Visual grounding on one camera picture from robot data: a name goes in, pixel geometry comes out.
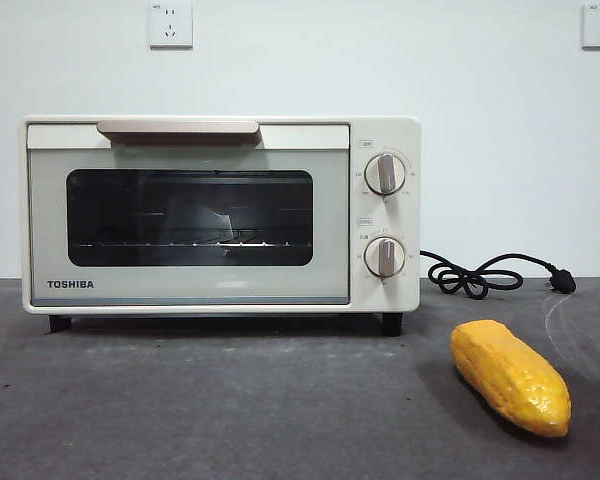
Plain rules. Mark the cream oven dial knob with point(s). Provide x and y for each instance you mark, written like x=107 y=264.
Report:
x=384 y=257
x=385 y=175

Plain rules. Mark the yellow corn cob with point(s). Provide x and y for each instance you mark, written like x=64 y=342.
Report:
x=510 y=380

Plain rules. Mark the cream Toshiba toaster oven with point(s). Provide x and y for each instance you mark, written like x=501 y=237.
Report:
x=395 y=135

